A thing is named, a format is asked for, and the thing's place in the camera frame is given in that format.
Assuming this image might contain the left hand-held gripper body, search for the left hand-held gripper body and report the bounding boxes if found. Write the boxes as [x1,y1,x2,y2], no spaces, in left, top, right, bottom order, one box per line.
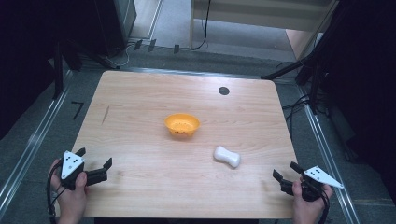
[60,150,109,191]

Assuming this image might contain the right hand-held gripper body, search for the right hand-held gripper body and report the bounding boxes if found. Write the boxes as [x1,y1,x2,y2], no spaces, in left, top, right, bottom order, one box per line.
[279,165,345,203]

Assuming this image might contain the white soap bar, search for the white soap bar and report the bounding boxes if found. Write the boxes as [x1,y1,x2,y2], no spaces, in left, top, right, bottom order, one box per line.
[213,145,242,169]

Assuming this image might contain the orange plastic bowl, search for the orange plastic bowl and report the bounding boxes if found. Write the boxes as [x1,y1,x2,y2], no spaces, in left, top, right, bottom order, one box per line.
[163,112,202,139]

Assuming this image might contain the person's right hand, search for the person's right hand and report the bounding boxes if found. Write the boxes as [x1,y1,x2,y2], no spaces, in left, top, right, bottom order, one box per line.
[291,178,334,224]

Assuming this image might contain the person's left hand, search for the person's left hand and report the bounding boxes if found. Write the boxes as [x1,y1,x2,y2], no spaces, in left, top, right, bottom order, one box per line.
[49,158,90,224]

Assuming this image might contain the black metal stand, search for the black metal stand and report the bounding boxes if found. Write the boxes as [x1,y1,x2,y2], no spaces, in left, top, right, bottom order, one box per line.
[51,39,84,101]

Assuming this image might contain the dark curtain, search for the dark curtain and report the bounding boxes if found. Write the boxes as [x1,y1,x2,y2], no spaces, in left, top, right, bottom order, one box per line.
[0,0,97,141]
[323,0,396,204]

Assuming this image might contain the black cabinet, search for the black cabinet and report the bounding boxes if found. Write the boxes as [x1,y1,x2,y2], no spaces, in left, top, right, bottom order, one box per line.
[92,0,138,58]

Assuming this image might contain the white desk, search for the white desk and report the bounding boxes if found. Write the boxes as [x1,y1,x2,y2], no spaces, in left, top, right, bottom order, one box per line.
[188,0,340,61]

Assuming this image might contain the metal floor rail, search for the metal floor rail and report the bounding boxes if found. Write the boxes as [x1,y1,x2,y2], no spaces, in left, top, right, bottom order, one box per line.
[298,87,362,224]
[0,69,75,217]
[122,66,302,84]

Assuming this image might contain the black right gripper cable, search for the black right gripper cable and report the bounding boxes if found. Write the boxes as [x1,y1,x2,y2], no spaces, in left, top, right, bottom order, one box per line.
[317,186,332,224]

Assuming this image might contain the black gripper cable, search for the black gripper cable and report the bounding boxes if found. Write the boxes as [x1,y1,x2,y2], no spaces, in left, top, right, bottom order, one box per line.
[317,186,332,224]
[45,161,64,224]

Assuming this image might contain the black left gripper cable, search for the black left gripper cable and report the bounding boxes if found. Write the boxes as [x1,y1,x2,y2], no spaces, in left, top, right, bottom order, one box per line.
[45,161,64,224]

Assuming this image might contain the black floor cables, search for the black floor cables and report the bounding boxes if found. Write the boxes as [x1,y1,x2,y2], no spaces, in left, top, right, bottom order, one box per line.
[281,93,313,133]

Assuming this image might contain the white floor cable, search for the white floor cable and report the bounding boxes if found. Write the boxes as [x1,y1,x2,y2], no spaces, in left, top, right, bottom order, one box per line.
[105,42,135,68]

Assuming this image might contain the black hanging cable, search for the black hanging cable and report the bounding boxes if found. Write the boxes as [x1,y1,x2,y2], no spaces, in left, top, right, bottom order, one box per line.
[191,0,213,51]

